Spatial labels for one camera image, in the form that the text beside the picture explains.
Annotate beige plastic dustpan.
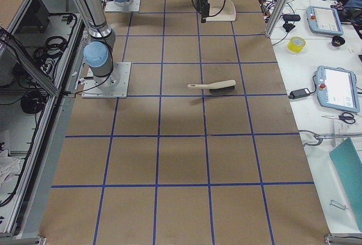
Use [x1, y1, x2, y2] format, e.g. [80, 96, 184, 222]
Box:
[206, 0, 236, 22]

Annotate beige hand brush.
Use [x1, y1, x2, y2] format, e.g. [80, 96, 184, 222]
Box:
[187, 79, 236, 94]

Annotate yellow tape roll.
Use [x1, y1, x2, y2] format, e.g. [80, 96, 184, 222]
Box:
[287, 36, 306, 53]

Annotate blue teach pendant far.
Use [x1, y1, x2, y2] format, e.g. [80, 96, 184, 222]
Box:
[306, 6, 344, 36]

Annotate blue teach pendant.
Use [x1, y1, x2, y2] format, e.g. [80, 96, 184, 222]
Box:
[306, 6, 344, 36]
[315, 66, 360, 113]

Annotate black power adapter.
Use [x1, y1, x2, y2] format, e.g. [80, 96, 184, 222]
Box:
[288, 88, 311, 100]

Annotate blue teach pendant near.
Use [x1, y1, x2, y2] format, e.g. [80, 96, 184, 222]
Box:
[315, 66, 360, 113]

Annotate teal folder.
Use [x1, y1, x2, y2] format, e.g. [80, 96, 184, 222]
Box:
[329, 137, 361, 231]

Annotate white crumpled cloth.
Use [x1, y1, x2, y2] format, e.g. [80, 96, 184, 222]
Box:
[1, 149, 20, 186]

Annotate aluminium frame post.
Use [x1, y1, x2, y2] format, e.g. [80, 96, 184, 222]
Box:
[265, 0, 287, 38]

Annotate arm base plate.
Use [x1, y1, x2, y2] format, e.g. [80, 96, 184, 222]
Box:
[81, 62, 131, 98]
[105, 0, 141, 13]

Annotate black handled scissors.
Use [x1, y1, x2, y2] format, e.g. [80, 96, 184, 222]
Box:
[322, 112, 356, 124]

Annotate black cable coil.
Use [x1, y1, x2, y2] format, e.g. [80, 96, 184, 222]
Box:
[20, 91, 46, 115]

